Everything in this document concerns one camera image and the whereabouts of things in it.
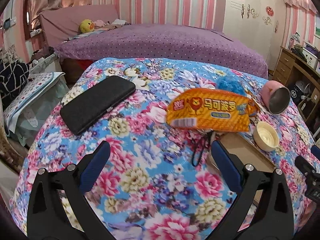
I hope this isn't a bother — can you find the blue plastic wrapper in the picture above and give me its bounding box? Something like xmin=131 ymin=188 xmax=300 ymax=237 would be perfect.
xmin=216 ymin=76 xmax=247 ymax=96

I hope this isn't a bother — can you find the orange noodle snack packet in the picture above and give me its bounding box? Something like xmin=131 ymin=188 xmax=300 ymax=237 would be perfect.
xmin=166 ymin=88 xmax=260 ymax=132

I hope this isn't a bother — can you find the cream round lid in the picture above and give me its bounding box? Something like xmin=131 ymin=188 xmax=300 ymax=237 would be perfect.
xmin=253 ymin=121 xmax=279 ymax=152

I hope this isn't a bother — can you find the wooden desk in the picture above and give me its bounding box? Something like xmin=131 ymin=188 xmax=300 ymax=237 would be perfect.
xmin=272 ymin=47 xmax=319 ymax=131

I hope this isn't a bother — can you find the pink steel-lined mug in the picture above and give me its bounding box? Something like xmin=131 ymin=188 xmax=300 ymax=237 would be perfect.
xmin=261 ymin=80 xmax=291 ymax=115

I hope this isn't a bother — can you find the black box under desk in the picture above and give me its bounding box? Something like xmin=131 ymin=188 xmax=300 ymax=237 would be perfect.
xmin=289 ymin=80 xmax=310 ymax=105

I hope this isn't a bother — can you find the black wallet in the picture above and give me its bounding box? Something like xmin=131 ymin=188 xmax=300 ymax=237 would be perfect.
xmin=60 ymin=75 xmax=136 ymax=135

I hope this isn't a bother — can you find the white storage box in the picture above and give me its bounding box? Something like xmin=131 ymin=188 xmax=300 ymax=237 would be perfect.
xmin=303 ymin=48 xmax=318 ymax=69

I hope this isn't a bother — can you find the floral bed cover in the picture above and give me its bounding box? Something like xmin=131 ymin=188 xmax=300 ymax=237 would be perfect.
xmin=10 ymin=58 xmax=319 ymax=239

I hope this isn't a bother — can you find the desk lamp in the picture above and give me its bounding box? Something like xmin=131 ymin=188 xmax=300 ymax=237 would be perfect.
xmin=287 ymin=32 xmax=300 ymax=50

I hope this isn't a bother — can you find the dotted white pillow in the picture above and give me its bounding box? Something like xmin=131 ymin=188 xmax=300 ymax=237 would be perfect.
xmin=4 ymin=72 xmax=64 ymax=136

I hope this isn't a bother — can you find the black white patterned cloth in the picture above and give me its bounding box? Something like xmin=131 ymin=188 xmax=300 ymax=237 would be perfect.
xmin=1 ymin=60 xmax=29 ymax=109

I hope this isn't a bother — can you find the white wardrobe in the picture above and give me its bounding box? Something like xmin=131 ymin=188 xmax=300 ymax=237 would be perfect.
xmin=223 ymin=0 xmax=286 ymax=70

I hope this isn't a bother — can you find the purple dotted bed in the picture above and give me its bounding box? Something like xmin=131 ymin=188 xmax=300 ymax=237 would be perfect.
xmin=54 ymin=24 xmax=268 ymax=79

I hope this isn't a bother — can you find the pink headboard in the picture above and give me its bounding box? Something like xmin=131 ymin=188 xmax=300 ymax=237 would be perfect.
xmin=40 ymin=4 xmax=119 ymax=47

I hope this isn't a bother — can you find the yellow duck plush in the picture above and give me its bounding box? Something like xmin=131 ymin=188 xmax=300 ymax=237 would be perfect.
xmin=79 ymin=19 xmax=95 ymax=34

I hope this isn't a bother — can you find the pink toy on bed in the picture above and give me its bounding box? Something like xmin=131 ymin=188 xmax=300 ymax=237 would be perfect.
xmin=93 ymin=20 xmax=107 ymax=28

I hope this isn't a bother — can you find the black phone lanyard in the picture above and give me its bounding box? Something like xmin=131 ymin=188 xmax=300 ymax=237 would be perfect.
xmin=191 ymin=129 xmax=213 ymax=168

